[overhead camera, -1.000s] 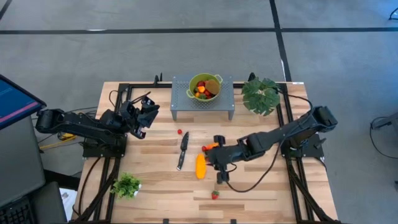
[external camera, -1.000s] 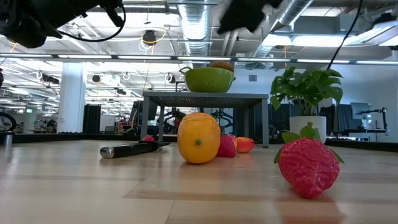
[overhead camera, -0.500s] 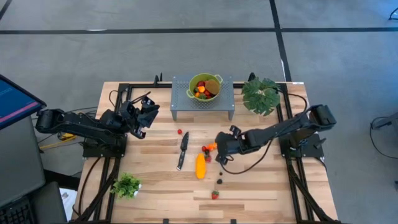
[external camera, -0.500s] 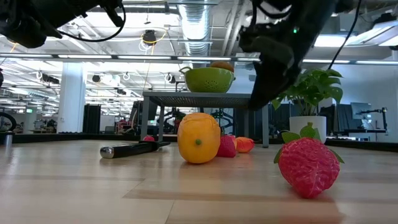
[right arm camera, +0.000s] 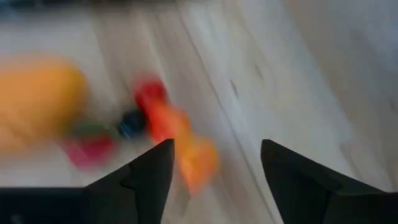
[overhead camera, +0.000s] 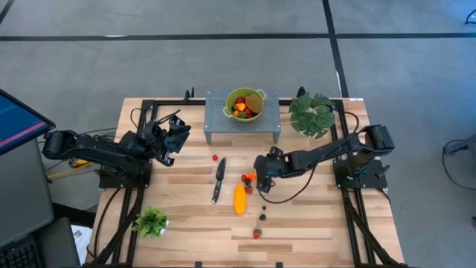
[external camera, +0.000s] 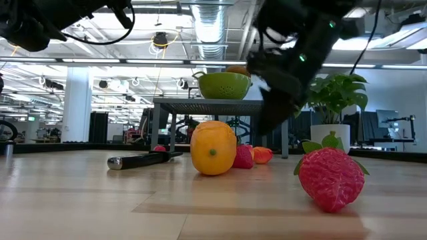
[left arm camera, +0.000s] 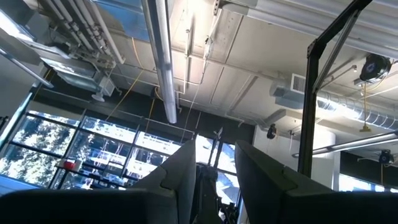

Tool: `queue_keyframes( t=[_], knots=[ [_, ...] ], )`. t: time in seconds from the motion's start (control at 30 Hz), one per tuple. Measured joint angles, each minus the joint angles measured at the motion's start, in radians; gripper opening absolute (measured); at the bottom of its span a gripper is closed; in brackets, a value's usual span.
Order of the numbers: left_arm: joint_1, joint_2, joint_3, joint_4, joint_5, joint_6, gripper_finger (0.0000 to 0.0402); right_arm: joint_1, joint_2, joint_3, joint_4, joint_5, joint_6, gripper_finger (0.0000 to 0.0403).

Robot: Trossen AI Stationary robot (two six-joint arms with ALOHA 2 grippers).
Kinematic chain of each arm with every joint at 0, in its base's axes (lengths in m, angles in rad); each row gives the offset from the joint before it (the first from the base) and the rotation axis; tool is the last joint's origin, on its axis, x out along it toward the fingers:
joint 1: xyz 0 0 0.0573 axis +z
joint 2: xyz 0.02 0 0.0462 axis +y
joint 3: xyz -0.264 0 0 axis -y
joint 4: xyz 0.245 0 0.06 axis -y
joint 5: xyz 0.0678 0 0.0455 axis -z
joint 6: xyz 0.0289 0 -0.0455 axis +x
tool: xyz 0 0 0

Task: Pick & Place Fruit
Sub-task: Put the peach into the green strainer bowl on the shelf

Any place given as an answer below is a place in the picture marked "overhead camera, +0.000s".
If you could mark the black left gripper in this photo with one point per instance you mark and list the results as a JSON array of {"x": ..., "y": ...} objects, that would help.
[{"x": 154, "y": 136}]

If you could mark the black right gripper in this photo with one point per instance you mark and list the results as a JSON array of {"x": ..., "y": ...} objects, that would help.
[{"x": 275, "y": 165}]

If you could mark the red toy strawberry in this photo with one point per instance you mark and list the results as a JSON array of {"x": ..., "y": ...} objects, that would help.
[
  {"x": 248, "y": 189},
  {"x": 257, "y": 233},
  {"x": 248, "y": 111}
]

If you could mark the yellow toy squash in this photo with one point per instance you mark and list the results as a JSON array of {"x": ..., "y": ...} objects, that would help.
[{"x": 240, "y": 199}]

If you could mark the green plastic colander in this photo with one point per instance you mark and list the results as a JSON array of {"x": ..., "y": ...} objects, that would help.
[{"x": 230, "y": 98}]

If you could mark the large red toy tomato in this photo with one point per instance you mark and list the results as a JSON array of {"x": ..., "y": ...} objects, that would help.
[{"x": 240, "y": 100}]

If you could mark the brown toy kiwi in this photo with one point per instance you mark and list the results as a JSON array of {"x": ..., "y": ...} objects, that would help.
[{"x": 254, "y": 103}]

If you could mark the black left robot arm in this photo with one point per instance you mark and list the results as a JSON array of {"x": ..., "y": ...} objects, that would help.
[{"x": 96, "y": 150}]

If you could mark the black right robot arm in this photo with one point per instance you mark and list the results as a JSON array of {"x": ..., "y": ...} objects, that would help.
[{"x": 327, "y": 150}]

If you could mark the grey perforated metal shelf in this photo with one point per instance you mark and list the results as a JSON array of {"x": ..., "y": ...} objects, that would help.
[{"x": 215, "y": 123}]

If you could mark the black kitchen knife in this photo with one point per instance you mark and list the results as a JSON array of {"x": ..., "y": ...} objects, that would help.
[{"x": 220, "y": 175}]

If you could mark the potted monstera plant white pot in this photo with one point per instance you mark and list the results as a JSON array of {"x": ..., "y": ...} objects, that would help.
[{"x": 312, "y": 115}]

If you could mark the small green leafy plant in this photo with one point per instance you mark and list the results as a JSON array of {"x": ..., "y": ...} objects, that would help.
[{"x": 150, "y": 222}]

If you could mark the white paper sheet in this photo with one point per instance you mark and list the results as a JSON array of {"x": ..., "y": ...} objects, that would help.
[{"x": 82, "y": 242}]

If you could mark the blue screen monitor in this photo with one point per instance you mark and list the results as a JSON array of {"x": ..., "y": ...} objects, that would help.
[{"x": 15, "y": 123}]

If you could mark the black keyboard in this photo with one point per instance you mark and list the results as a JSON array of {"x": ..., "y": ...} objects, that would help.
[{"x": 16, "y": 257}]

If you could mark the black floor stand leg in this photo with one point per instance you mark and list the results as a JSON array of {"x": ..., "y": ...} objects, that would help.
[{"x": 471, "y": 18}]

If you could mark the black aluminium rig frame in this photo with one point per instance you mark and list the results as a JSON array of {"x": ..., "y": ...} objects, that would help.
[{"x": 175, "y": 102}]

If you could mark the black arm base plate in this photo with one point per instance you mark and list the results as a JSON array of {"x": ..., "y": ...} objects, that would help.
[
  {"x": 122, "y": 180},
  {"x": 368, "y": 180}
]

